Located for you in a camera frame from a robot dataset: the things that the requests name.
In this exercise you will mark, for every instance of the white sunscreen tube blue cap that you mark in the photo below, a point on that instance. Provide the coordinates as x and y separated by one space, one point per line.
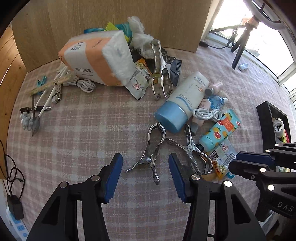
182 97

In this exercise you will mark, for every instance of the orange and white tissue pack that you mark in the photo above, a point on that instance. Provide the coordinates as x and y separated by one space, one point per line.
92 58

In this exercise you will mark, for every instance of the large metal clip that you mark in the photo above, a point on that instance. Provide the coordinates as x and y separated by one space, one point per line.
159 67

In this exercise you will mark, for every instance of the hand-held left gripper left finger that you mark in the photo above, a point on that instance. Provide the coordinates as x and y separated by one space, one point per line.
113 178

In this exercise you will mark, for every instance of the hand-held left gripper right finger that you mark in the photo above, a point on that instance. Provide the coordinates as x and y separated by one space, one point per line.
177 177

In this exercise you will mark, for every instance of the black charger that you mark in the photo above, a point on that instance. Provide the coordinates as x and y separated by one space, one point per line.
15 207

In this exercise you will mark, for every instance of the white round part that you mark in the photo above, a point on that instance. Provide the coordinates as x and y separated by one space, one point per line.
278 127

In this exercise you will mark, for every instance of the white creamer sachet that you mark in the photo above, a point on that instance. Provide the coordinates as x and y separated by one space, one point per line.
224 153
137 88

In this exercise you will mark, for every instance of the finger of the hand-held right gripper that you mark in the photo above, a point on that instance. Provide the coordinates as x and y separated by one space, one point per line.
254 157
245 168

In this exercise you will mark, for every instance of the white power strip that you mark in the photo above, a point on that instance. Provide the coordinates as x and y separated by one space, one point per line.
18 228

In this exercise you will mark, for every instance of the grey bead cluster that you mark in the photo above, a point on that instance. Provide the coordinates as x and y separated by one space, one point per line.
26 120

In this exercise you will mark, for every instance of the small metal trowel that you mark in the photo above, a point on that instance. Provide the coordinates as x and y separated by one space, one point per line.
35 125

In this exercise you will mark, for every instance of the citrus print cream tube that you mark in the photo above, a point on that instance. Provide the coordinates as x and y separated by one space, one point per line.
219 129

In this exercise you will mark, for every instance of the white plastic stick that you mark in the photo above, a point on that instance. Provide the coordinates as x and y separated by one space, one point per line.
46 88
49 95

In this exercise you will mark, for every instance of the crumpled white plastic bag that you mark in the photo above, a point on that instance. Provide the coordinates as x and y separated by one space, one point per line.
138 32

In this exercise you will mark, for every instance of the black binder clip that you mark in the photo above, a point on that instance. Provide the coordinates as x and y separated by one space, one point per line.
25 109

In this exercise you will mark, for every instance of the pink plaid covered desktop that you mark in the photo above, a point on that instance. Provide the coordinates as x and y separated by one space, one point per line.
92 120

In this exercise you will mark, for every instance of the dark blue sachet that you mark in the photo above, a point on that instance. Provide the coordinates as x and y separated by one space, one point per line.
175 69

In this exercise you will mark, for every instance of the silver lighter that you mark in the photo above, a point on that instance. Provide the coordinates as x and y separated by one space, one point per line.
57 93

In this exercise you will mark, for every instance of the black power adaptor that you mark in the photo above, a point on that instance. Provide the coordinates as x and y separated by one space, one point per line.
204 43

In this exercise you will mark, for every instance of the teal plastic clip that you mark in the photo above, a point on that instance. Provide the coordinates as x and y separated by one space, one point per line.
41 81

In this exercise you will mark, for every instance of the black tray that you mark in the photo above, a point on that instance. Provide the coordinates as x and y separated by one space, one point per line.
261 120

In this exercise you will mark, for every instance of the silver metal clip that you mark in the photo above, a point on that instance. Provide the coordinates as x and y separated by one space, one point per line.
190 147
148 159

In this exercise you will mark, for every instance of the black tripod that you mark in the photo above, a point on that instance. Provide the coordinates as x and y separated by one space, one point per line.
242 46

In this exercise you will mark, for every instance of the small clear blue bottle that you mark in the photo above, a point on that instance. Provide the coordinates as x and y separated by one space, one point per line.
216 102

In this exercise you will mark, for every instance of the orange sachet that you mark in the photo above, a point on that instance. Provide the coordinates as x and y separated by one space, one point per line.
142 67
219 170

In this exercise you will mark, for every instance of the pink bottle grey cap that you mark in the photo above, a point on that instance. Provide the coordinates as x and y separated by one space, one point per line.
204 103

